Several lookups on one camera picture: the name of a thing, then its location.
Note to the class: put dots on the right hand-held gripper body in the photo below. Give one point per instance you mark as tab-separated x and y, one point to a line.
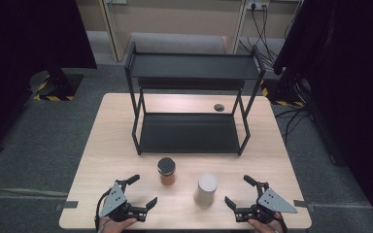
273	201

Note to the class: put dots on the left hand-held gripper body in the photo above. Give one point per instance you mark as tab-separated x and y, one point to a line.
113	200

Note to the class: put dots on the white cylindrical jar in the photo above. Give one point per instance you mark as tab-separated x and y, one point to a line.
206	191

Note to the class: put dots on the spice jar with black lid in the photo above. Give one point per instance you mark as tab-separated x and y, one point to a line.
166	170

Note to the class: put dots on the black metal two-tier rack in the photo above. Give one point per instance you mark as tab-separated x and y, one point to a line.
191	132

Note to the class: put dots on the person's left hand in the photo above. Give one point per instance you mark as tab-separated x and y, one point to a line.
111	226

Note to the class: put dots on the person's right hand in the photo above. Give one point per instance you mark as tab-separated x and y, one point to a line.
267	228

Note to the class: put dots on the grey tape piece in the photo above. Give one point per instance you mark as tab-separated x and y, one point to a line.
69	205
301	204

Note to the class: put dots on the round black table grommet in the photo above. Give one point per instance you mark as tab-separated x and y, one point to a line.
219	107

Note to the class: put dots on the stand base with hazard tape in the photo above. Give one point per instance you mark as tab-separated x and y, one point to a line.
285	93
56	85

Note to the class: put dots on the black curtain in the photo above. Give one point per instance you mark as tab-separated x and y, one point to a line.
19	64
353	81

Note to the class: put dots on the white wall power outlet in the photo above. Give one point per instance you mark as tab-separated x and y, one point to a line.
258	5

